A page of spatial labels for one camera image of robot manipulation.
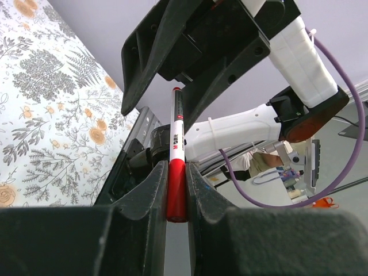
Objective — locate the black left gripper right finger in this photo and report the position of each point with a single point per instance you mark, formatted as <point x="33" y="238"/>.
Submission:
<point x="227" y="240"/>

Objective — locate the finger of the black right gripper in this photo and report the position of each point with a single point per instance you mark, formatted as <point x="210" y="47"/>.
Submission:
<point x="156" y="46"/>
<point x="206" y="88"/>

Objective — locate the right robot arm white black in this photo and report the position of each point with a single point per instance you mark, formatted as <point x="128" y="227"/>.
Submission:
<point x="295" y="114"/>

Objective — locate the white red whiteboard marker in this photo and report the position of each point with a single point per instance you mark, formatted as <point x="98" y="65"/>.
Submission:
<point x="177" y="139"/>

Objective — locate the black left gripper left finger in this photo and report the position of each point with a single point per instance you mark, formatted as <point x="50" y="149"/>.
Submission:
<point x="124" y="238"/>

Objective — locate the red marker cap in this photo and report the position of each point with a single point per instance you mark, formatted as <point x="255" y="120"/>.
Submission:
<point x="176" y="195"/>

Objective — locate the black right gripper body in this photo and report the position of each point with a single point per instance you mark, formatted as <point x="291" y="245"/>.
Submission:
<point x="217" y="27"/>

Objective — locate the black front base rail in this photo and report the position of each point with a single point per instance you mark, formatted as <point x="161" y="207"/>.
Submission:
<point x="146" y="145"/>

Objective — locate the floral patterned table mat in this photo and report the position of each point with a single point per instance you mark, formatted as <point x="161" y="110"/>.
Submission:
<point x="61" y="125"/>

